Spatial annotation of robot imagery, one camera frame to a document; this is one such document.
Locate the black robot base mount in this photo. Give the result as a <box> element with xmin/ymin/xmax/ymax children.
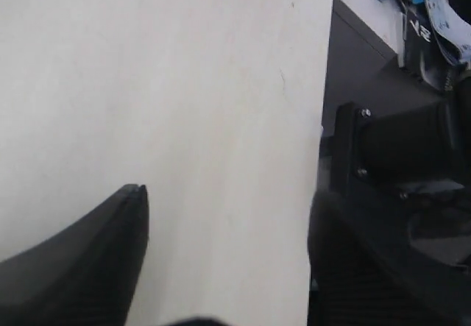
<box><xmin>319</xmin><ymin>0</ymin><xmax>471</xmax><ymax>268</ymax></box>

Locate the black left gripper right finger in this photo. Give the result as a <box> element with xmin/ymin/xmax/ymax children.
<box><xmin>308</xmin><ymin>191</ymin><xmax>470</xmax><ymax>325</ymax></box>

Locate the black box with lettering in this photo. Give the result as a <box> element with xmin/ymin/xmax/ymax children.
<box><xmin>398</xmin><ymin>8</ymin><xmax>444</xmax><ymax>91</ymax></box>

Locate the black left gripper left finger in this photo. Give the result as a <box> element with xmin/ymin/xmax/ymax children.
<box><xmin>1</xmin><ymin>184</ymin><xmax>149</xmax><ymax>325</ymax></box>

